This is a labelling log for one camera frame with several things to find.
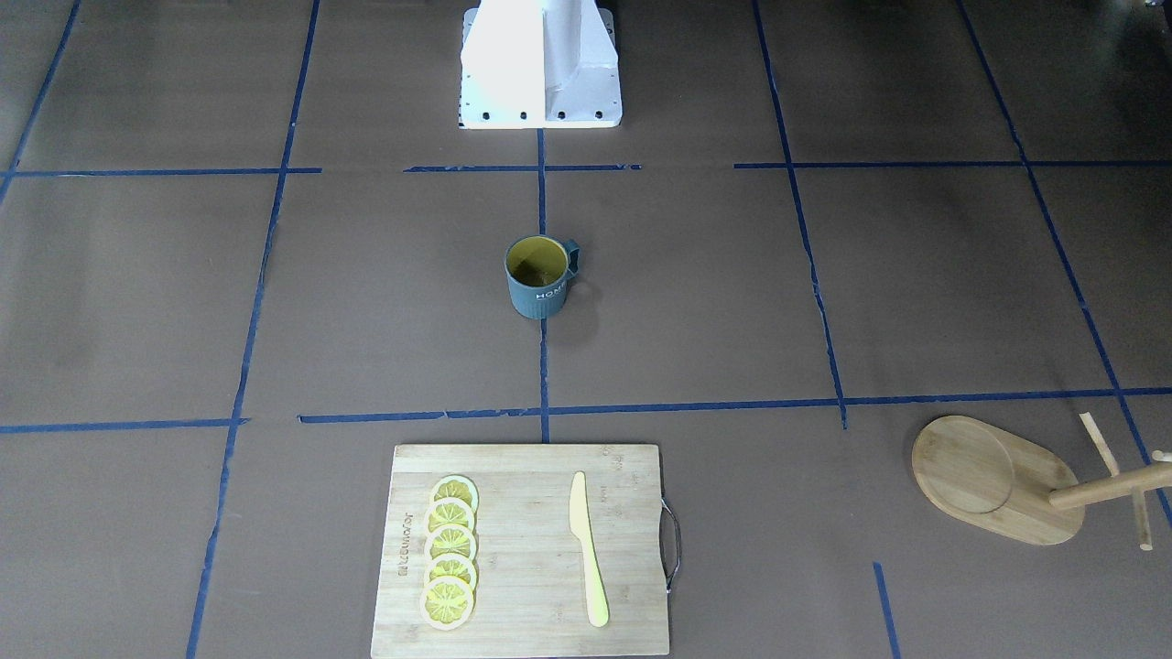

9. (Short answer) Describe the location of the dark green mug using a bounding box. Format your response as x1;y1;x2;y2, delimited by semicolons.
504;236;581;320

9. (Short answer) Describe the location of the wooden cup storage rack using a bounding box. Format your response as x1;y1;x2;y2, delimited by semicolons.
911;412;1171;551

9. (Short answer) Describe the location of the lemon slice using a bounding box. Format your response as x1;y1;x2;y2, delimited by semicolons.
420;576;476;632
430;474;481;512
425;552;481;591
427;497;476;534
424;523;478;561

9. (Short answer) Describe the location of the bamboo cutting board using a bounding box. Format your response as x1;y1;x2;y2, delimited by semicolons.
370;444;670;658

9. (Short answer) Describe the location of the yellow plastic knife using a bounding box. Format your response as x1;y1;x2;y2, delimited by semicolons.
568;470;609;627

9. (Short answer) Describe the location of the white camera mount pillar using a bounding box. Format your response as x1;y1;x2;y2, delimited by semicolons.
458;1;624;130

